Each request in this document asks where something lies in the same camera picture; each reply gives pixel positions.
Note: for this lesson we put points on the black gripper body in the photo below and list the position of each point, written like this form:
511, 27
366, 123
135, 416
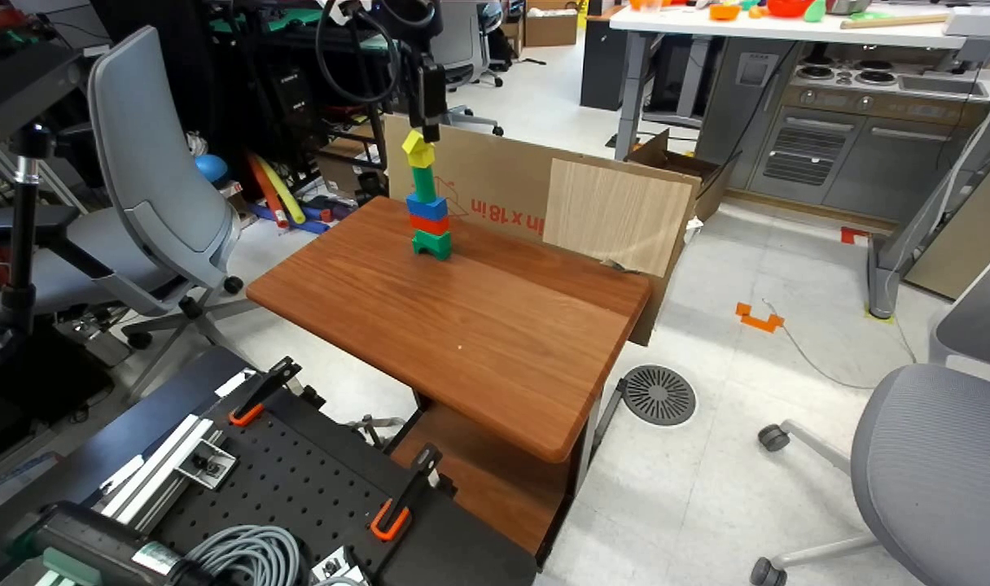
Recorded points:
431, 93

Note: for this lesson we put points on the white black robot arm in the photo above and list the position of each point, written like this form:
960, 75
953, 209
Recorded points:
404, 37

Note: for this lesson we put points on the grey office chair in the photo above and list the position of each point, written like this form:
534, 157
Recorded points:
168, 233
921, 459

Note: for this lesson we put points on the yellow cube block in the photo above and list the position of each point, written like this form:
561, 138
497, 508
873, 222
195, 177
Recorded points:
421, 159

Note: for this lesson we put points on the orange floor bracket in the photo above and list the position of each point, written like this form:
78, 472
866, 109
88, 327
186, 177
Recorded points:
763, 324

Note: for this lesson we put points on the red flat block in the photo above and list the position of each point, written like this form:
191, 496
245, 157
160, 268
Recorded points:
431, 224

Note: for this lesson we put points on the black perforated breadboard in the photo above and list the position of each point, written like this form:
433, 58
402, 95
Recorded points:
322, 487

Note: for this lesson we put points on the white long desk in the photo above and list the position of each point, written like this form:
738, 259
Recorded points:
879, 24

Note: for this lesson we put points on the green arch block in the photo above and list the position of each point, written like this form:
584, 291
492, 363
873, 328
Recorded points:
433, 245

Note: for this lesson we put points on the round grey floor drain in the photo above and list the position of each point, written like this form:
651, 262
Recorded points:
659, 396

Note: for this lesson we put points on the orange handled black clamp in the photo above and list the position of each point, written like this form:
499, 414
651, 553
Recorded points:
262, 389

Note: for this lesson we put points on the green upright block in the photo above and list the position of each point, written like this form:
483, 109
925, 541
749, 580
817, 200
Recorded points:
425, 183

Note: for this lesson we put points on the yellow triangular block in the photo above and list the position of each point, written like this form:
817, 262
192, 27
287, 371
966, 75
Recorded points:
414, 140

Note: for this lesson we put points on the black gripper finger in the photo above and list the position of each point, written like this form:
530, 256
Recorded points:
431, 130

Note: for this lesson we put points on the light wooden board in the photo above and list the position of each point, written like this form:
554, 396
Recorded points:
616, 213

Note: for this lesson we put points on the blue rectangular block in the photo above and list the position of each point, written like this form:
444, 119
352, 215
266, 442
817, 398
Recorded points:
431, 209

